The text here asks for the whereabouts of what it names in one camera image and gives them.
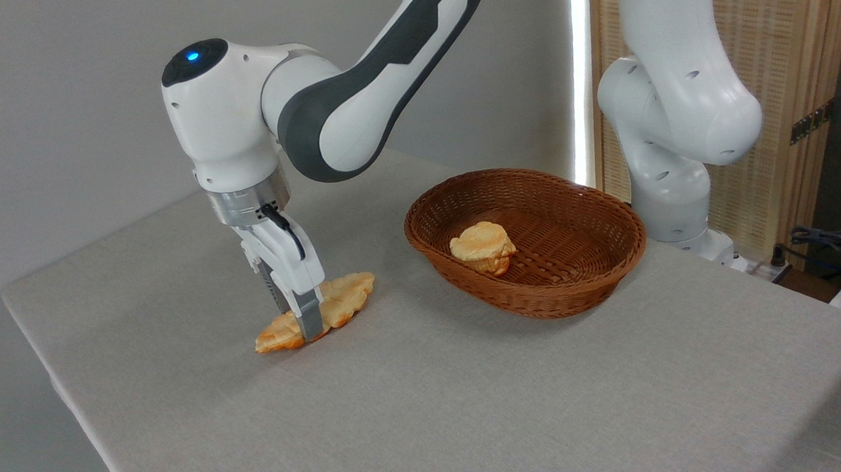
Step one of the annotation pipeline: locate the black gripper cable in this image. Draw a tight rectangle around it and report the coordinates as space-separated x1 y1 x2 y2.
259 202 307 264

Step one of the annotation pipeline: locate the long golden croissant bread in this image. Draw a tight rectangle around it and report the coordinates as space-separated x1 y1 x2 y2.
250 271 381 354

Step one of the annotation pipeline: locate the dark metal screen hinge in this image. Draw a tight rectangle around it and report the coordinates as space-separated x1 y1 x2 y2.
787 99 838 146

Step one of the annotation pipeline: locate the small round bread roll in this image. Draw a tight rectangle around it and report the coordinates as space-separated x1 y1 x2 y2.
448 219 519 280

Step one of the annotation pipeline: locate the grey tablecloth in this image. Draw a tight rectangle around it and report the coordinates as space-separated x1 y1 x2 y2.
0 117 841 472

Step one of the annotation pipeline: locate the white power strip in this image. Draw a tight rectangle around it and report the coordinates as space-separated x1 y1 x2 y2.
732 251 794 287

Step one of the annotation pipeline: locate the brown oval wicker basket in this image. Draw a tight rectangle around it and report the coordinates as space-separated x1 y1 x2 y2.
400 158 652 330

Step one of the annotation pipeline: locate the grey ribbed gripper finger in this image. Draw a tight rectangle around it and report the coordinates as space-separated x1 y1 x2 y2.
292 285 328 344
243 239 296 318

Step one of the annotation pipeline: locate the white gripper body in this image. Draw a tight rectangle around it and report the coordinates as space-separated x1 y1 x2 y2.
231 213 327 302

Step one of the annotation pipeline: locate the wooden bamboo folding screen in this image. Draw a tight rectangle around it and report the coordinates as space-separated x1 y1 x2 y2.
584 0 841 276

